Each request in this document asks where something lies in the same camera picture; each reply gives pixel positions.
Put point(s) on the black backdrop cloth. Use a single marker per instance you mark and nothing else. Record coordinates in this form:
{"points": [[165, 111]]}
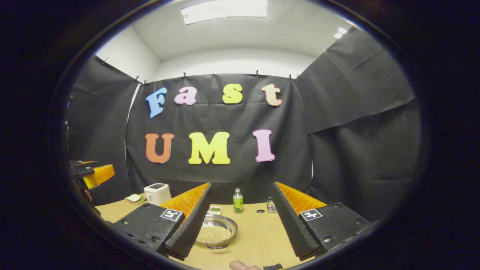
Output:
{"points": [[337, 112]]}

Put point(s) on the green label bottle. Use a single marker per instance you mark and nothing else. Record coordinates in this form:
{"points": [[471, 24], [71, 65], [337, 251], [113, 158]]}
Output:
{"points": [[238, 204]]}

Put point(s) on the small ceiling light panel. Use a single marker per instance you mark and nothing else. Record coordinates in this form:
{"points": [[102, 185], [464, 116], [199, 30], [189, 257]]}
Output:
{"points": [[340, 33]]}

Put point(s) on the white divided bean dish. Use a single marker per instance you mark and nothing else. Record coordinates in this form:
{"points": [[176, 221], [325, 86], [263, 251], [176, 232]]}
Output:
{"points": [[215, 211]]}

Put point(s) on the stainless steel pot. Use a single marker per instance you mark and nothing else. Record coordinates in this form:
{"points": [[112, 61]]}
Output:
{"points": [[225, 223]]}

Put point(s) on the white sandwich plate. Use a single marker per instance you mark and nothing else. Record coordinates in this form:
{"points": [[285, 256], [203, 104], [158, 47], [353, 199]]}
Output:
{"points": [[139, 202]]}

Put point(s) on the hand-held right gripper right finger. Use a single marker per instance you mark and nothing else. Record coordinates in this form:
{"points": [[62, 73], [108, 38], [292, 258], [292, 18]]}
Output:
{"points": [[292, 225]]}

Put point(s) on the sandwich with lettuce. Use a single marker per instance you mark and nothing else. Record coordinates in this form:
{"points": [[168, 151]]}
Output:
{"points": [[134, 198]]}

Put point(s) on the large ceiling light panel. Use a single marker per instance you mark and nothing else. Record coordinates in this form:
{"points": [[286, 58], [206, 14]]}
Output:
{"points": [[225, 9]]}

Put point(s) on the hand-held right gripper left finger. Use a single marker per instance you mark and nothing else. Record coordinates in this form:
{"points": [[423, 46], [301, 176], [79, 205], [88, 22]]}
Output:
{"points": [[189, 225]]}

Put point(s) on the white toaster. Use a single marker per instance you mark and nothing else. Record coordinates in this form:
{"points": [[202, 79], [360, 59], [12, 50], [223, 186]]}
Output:
{"points": [[157, 193]]}

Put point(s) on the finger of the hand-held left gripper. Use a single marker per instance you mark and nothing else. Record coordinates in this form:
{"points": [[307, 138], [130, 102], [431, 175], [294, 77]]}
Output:
{"points": [[99, 175]]}

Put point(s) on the pile of soybeans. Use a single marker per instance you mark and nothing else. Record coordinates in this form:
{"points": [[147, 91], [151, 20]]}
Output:
{"points": [[213, 234]]}

